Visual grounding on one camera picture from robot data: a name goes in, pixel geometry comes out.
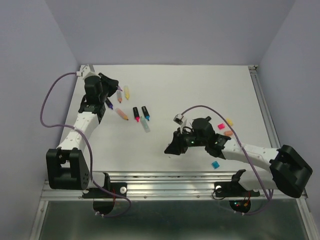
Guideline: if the gold pastel highlighter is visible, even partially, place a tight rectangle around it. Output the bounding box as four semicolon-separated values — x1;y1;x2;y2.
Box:
115;108;129;121

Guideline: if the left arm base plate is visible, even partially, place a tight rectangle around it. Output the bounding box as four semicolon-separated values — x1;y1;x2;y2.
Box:
82;182;128;199

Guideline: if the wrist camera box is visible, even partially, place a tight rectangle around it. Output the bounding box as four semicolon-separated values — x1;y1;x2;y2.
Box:
80;64;99;80
173;113;187;132

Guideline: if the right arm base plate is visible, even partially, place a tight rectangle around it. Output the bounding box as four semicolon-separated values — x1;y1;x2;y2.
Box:
211;181;260;199

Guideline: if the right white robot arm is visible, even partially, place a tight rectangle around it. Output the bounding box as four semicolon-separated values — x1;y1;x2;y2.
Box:
164;114;313;198

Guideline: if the peach pastel highlighter body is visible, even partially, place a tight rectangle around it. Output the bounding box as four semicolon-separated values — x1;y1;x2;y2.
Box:
116;90;123;103

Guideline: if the peach highlighter cap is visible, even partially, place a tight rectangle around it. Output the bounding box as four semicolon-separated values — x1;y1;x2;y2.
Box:
223;130;233;137

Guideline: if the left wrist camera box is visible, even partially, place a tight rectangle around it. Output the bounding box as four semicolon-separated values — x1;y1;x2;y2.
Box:
80;64;99;80

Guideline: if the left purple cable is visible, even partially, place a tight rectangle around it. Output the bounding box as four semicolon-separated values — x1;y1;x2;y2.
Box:
40;71;132;218

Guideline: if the blue black highlighter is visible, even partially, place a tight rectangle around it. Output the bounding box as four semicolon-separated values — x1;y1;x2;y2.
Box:
141;106;150;121

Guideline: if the yellow highlighter cap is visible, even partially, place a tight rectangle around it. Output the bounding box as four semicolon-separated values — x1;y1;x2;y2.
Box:
226;118;234;126

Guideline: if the purple black highlighter body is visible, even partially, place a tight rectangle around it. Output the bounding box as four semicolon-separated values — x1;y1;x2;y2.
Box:
105;98;114;110

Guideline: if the yellow pastel highlighter body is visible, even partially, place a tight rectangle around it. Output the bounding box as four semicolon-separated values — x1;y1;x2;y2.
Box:
123;85;130;100

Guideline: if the pink black highlighter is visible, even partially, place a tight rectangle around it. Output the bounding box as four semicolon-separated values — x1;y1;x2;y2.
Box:
132;106;140;122

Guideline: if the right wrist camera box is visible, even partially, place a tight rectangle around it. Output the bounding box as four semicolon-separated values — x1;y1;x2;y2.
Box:
173;113;187;132

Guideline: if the blue highlighter cap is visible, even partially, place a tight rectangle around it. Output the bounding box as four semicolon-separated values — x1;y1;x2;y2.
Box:
211;161;220;169

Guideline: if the aluminium right side rail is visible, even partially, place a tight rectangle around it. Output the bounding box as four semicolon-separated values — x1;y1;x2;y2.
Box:
248;65;281;148

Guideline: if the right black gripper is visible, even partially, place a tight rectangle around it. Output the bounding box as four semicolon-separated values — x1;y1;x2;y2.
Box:
164;126;207;155

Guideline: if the aluminium front rail frame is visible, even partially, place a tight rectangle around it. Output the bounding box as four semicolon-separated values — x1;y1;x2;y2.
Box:
30;172;320;240

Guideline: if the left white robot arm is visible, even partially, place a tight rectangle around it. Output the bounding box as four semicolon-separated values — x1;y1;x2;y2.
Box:
45;72;119;190

